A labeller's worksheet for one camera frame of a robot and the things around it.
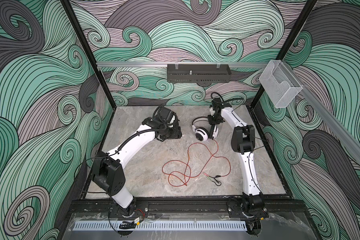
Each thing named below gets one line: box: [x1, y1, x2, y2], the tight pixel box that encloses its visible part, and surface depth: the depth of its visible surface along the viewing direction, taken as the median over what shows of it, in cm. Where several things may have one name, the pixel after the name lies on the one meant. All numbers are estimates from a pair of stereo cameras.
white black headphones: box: [191, 116, 219, 142], surface depth 97 cm
